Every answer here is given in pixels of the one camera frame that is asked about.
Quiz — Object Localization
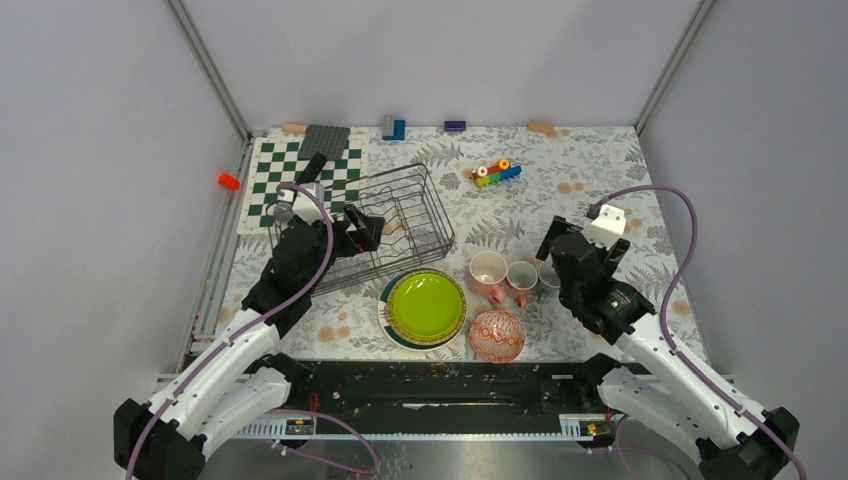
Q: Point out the green woven rim plate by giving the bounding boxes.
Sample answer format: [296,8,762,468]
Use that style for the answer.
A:
[384,269,468,346]

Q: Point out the pink dotted mug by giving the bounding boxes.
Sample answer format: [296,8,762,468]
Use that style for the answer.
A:
[506,261,538,309]

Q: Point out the white plate teal rim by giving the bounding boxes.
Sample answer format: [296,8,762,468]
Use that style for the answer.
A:
[376,268,469,352]

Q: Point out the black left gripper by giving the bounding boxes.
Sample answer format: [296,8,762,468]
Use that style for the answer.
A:
[296,203,384,293]

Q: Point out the wooden block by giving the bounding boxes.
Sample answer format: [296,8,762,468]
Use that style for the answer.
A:
[281,123,308,135]
[527,121,559,138]

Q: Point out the black wire dish rack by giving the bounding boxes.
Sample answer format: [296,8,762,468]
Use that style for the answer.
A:
[251,163,455,304]

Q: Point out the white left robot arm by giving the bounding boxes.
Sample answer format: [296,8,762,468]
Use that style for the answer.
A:
[113,205,382,479]

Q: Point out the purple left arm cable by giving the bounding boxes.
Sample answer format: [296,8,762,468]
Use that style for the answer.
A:
[124,182,380,480]

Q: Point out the grey and blue brick stack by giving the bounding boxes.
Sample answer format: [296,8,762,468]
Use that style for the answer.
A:
[381,115,406,141]

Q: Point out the red small block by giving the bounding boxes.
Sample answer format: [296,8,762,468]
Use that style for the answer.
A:
[217,173,241,191]

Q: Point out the purple toy brick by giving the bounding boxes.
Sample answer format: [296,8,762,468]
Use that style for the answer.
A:
[443,120,467,132]

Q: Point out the grey blue cup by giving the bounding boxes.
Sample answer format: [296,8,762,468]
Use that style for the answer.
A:
[536,258,560,303]

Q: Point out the blue white patterned bowl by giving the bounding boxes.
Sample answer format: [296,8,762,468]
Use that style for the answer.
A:
[468,309,526,364]

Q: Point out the lime green plastic plate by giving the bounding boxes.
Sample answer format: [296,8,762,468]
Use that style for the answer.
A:
[390,272,465,339]

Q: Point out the wooden block right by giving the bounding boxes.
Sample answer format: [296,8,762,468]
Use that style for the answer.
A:
[527,121,559,138]

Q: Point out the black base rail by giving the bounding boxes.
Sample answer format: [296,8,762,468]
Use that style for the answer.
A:
[225,357,710,429]

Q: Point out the grey round chess piece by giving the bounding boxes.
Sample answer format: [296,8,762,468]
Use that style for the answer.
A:
[272,201,294,225]

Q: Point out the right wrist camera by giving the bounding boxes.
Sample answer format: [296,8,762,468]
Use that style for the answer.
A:
[581,205,627,249]

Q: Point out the grey studded baseplate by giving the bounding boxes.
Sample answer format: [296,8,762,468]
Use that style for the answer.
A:
[298,124,351,160]

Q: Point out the wooden block left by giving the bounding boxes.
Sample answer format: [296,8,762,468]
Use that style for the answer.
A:
[281,123,308,135]

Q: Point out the green white checkered board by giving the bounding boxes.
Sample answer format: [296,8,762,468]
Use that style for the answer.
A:
[237,134,369,235]

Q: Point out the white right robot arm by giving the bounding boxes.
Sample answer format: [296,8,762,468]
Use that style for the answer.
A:
[536,216,800,479]

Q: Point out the colourful toy brick car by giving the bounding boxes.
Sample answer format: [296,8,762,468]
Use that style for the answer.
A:
[468,158,522,188]

